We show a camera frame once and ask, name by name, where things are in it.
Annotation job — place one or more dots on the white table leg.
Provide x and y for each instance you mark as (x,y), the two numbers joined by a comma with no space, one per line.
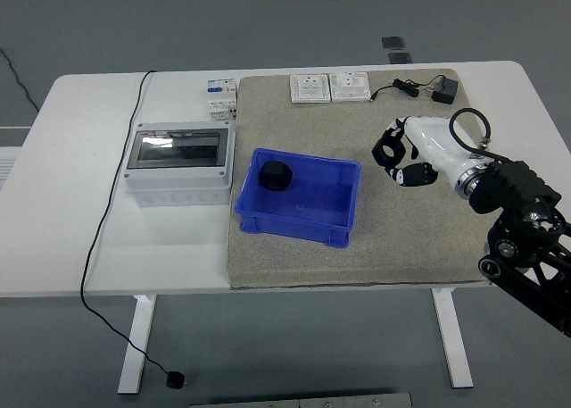
(136,345)
(452,336)

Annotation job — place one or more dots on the black hexagonal nut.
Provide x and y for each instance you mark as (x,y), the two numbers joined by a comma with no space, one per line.
(275,176)

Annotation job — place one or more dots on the dark floor plate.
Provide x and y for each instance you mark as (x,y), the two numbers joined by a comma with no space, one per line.
(399,57)
(393,43)

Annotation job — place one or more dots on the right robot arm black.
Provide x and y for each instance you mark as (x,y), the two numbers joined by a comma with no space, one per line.
(513,189)

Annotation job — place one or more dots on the white circuit breaker red marks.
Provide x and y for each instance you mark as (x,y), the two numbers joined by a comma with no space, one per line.
(222,109)

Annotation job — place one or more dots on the blue plastic box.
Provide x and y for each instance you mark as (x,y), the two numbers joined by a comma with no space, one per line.
(312,207)

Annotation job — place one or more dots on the grey-brown mat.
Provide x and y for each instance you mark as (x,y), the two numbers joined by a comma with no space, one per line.
(294,265)

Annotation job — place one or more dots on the white circuit breaker blue label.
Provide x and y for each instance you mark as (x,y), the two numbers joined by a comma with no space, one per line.
(220,88)

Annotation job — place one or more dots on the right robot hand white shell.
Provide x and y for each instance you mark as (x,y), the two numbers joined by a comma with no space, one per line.
(435,140)

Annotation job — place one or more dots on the grey distribution box clear lid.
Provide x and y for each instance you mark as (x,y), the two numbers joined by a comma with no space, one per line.
(178,176)

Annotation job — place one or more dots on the white grey floor fixture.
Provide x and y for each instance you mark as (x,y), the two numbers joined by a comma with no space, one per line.
(6,162)

